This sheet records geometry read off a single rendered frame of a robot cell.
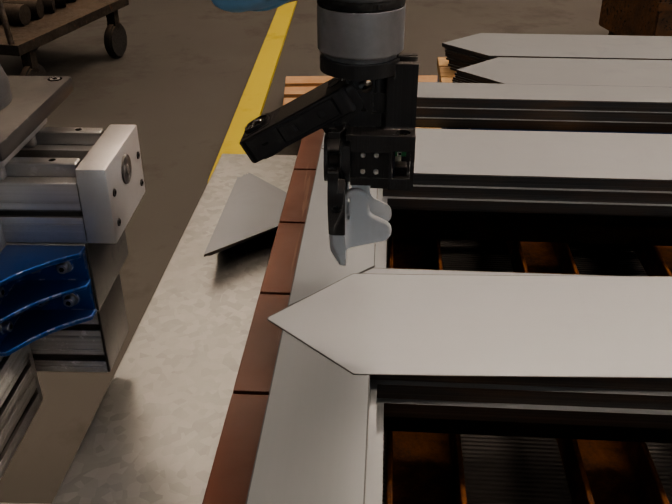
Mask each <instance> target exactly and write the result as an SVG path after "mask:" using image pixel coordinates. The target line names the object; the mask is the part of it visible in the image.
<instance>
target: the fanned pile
mask: <svg viewBox="0 0 672 504"><path fill-rule="evenodd" d="M286 195H287V192H285V191H283V190H281V189H279V188H277V187H275V186H274V185H272V184H270V183H268V182H266V181H264V180H262V179H260V178H259V177H257V176H255V175H253V174H251V173H248V174H247V173H246V175H245V174H244V175H243V176H242V177H237V180H236V182H235V184H234V187H233V189H232V191H231V193H230V196H229V198H228V200H227V203H226V205H225V207H224V209H223V212H222V214H221V216H220V219H219V221H218V223H217V226H216V228H215V230H214V232H213V235H212V237H211V239H210V242H209V244H208V246H207V248H206V251H205V253H204V257H205V256H211V255H214V254H216V253H219V252H221V251H224V250H226V249H229V248H231V247H234V246H236V245H239V244H241V243H244V242H246V241H249V240H251V239H254V238H257V237H259V236H262V235H264V234H267V233H269V232H272V231H274V230H277V228H278V224H279V220H280V217H281V213H282V209H283V206H284V202H285V198H286Z"/></svg>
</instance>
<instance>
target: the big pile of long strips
mask: <svg viewBox="0 0 672 504"><path fill-rule="evenodd" d="M442 47H445V56H447V58H446V60H449V64H448V66H451V67H450V69H451V70H454V71H456V73H455V77H453V79H452V81H453V83H497V84H548V85H599V86H650V87H672V36H629V35H570V34H511V33H479V34H475V35H471V36H467V37H463V38H459V39H456V40H452V41H448V42H444V43H442Z"/></svg>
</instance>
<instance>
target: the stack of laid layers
mask: <svg viewBox="0 0 672 504"><path fill-rule="evenodd" d="M415 127H438V128H482V129H526V130H570V131H613V132H657V133H672V103H645V102H597V101H548V100H500V99H452V98H417V108H416V126H415ZM377 199H378V200H380V201H382V202H384V203H386V204H388V205H389V206H390V207H391V209H407V210H442V211H477V212H512V213H547V214H582V215H617V216H652V217H672V181H668V180H630V179H592V178H553V177H515V176H476V175H438V174H414V178H413V191H406V190H388V189H383V188H378V195H377ZM386 253H387V240H385V241H381V242H376V246H375V266H374V267H372V268H370V269H368V270H366V271H364V272H362V273H366V274H425V275H557V276H611V275H581V274H550V273H519V272H489V271H458V270H428V269H397V268H386ZM384 417H403V418H427V419H450V420H473V421H496V422H519V423H542V424H566V425H589V426H612V427H635V428H658V429H672V379H658V378H548V377H443V376H387V375H370V387H369V411H368V435H367V459H366V483H365V504H382V496H383V435H384Z"/></svg>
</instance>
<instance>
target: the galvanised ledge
mask: <svg viewBox="0 0 672 504"><path fill-rule="evenodd" d="M296 158H297V156H296V155H274V156H272V157H269V158H267V159H263V160H261V161H259V162H257V163H253V162H252V161H251V160H250V159H249V157H248V156H247V154H222V155H221V157H220V159H219V161H218V163H217V166H216V168H215V170H214V172H213V174H212V176H211V178H210V180H209V182H208V184H207V186H206V188H205V190H204V192H203V194H202V196H201V198H200V200H199V202H198V204H197V207H196V209H195V211H194V213H193V215H192V217H191V219H190V221H189V223H188V225H187V227H186V229H185V231H184V233H183V235H182V237H181V239H180V241H179V243H178V246H177V248H176V250H175V252H174V254H173V256H172V258H171V260H170V262H169V264H168V266H167V268H166V270H165V272H164V274H163V276H162V278H161V280H160V282H159V284H158V287H157V289H156V291H155V293H154V295H153V297H152V299H151V301H150V303H149V305H148V307H147V309H146V311H145V313H144V315H143V317H142V319H141V321H140V323H139V326H138V328H137V330H136V332H135V334H134V336H133V338H132V340H131V342H130V344H129V346H128V348H127V350H126V352H125V354H124V356H123V358H122V360H121V362H120V364H119V367H118V369H117V371H116V373H115V375H114V377H113V379H112V381H111V383H110V385H109V387H108V389H107V391H106V393H105V395H104V397H103V399H102V401H101V403H100V406H99V408H98V410H97V412H96V414H95V416H94V418H93V420H92V422H91V424H90V426H89V428H88V430H87V432H86V434H85V436H84V438H83V440H82V442H81V444H80V447H79V449H78V451H77V453H76V455H75V457H74V459H73V461H72V463H71V465H70V467H69V469H68V471H67V473H66V475H65V477H64V479H63V481H62V483H61V486H60V488H59V490H58V492H57V494H56V496H55V498H54V500H53V502H52V504H202V502H203V499H204V495H205V491H206V488H207V484H208V480H209V477H210V473H211V469H212V466H213V462H214V458H215V455H216V451H217V447H218V444H219V440H220V436H221V433H222V429H223V425H224V422H225V418H226V414H227V411H228V407H229V403H230V400H231V396H232V394H233V389H234V385H235V381H236V378H237V374H238V370H239V367H240V363H241V359H242V356H243V352H244V348H245V345H246V341H247V337H248V334H249V330H250V326H251V323H252V319H253V316H254V312H255V308H256V305H257V301H258V297H259V294H260V290H261V286H262V283H263V279H264V275H265V272H266V268H267V264H268V261H269V257H270V253H271V250H272V246H273V242H274V239H275V235H276V231H277V230H274V231H272V232H269V233H267V234H264V235H262V236H259V237H257V238H254V239H251V240H249V241H246V242H244V243H241V244H239V245H236V246H234V247H231V248H229V249H226V250H224V251H221V252H219V253H216V254H214V255H211V256H205V257H204V253H205V251H206V248H207V246H208V244H209V242H210V239H211V237H212V235H213V232H214V230H215V228H216V226H217V223H218V221H219V219H220V216H221V214H222V212H223V209H224V207H225V205H226V203H227V200H228V198H229V196H230V193H231V191H232V189H233V187H234V184H235V182H236V180H237V177H242V176H243V175H244V174H245V175H246V173H247V174H248V173H251V174H253V175H255V176H257V177H259V178H260V179H262V180H264V181H266V182H268V183H270V184H272V185H274V186H275V187H277V188H279V189H281V190H283V191H285V192H287V191H288V187H289V184H290V180H291V176H292V173H293V170H294V165H295V162H296Z"/></svg>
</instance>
